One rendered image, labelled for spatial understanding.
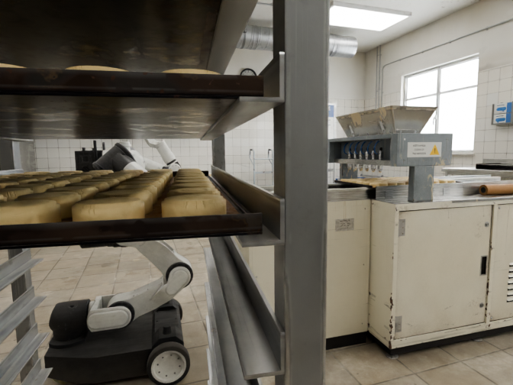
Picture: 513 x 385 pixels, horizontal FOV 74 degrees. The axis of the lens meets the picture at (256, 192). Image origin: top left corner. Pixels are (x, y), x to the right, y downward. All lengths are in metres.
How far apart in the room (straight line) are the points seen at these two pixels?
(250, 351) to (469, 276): 2.01
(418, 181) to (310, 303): 1.64
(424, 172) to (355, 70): 5.51
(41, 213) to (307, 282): 0.19
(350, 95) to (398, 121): 5.23
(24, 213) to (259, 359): 0.19
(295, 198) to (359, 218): 1.70
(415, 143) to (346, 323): 1.02
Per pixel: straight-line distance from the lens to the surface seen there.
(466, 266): 2.20
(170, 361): 1.85
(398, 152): 1.77
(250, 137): 6.14
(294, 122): 0.22
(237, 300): 0.36
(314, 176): 0.22
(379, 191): 1.92
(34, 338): 0.99
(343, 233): 1.88
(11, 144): 0.89
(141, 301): 1.95
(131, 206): 0.26
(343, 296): 2.00
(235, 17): 0.35
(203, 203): 0.25
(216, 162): 0.82
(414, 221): 1.89
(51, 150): 5.98
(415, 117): 1.97
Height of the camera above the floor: 1.10
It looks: 7 degrees down
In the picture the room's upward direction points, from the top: 1 degrees counter-clockwise
